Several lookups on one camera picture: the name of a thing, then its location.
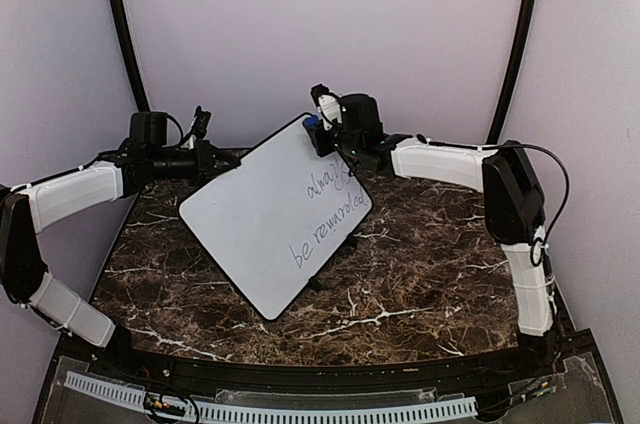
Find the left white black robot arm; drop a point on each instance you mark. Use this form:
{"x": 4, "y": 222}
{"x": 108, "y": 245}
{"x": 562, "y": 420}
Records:
{"x": 143, "y": 158}

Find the black curved front rail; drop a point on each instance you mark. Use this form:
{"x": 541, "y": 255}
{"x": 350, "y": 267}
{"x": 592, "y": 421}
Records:
{"x": 477, "y": 373}

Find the right black frame post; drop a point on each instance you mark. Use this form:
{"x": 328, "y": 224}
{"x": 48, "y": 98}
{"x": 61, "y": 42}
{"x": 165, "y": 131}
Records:
{"x": 512, "y": 70}

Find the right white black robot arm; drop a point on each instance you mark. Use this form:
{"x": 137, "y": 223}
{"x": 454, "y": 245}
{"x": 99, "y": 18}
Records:
{"x": 513, "y": 197}

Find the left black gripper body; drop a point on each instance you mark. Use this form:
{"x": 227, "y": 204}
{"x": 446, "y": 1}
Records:
{"x": 203, "y": 162}

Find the left black frame post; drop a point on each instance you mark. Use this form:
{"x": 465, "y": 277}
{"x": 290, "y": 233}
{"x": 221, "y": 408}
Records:
{"x": 128, "y": 54}

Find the white slotted cable duct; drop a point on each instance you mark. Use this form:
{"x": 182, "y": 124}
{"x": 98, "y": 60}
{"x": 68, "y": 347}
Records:
{"x": 288, "y": 409}

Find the white whiteboard black frame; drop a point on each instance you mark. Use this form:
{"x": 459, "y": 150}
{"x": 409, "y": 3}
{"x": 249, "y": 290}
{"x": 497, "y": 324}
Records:
{"x": 272, "y": 223}

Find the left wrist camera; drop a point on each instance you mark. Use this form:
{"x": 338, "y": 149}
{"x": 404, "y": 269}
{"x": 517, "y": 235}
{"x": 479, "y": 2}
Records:
{"x": 198, "y": 128}

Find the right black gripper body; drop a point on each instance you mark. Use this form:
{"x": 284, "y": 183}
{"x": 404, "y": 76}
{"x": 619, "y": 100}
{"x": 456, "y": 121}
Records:
{"x": 322, "y": 148}

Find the black frame post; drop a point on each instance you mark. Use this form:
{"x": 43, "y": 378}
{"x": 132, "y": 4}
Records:
{"x": 512, "y": 70}
{"x": 128, "y": 54}

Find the blue whiteboard eraser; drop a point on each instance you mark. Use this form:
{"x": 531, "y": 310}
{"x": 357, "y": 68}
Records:
{"x": 311, "y": 122}

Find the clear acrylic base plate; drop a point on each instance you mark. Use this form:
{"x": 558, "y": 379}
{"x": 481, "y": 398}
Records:
{"x": 77, "y": 395}

